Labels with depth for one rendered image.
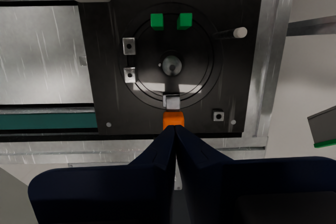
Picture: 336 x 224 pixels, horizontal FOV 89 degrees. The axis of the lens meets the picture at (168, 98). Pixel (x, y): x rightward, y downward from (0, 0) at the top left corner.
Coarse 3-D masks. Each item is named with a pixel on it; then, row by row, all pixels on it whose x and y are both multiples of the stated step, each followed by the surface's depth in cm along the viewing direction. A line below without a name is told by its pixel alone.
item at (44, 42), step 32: (0, 0) 26; (32, 0) 26; (64, 0) 27; (0, 32) 28; (32, 32) 28; (64, 32) 28; (0, 64) 30; (32, 64) 30; (64, 64) 30; (0, 96) 31; (32, 96) 31; (64, 96) 32; (0, 128) 30; (32, 128) 30
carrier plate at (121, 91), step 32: (128, 0) 22; (160, 0) 22; (192, 0) 22; (224, 0) 22; (256, 0) 22; (96, 32) 23; (256, 32) 23; (96, 64) 24; (224, 64) 25; (96, 96) 26; (128, 96) 26; (224, 96) 26; (128, 128) 28; (160, 128) 28; (192, 128) 28; (224, 128) 28
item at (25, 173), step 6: (6, 168) 43; (12, 168) 43; (18, 168) 43; (24, 168) 43; (30, 168) 43; (36, 168) 43; (42, 168) 43; (48, 168) 43; (12, 174) 44; (18, 174) 44; (24, 174) 44; (30, 174) 44; (36, 174) 44; (24, 180) 44; (30, 180) 44
